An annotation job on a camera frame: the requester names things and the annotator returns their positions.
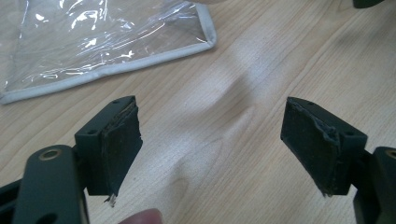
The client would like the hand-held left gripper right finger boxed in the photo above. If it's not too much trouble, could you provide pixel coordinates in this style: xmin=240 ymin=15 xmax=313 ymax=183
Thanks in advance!
xmin=280 ymin=96 xmax=369 ymax=198

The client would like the clear plastic bag grey trim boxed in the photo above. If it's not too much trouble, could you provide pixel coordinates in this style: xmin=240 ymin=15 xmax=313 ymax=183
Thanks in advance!
xmin=0 ymin=0 xmax=218 ymax=105

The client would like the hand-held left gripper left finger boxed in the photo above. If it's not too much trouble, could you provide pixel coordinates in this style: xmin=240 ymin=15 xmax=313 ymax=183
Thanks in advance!
xmin=74 ymin=95 xmax=144 ymax=208

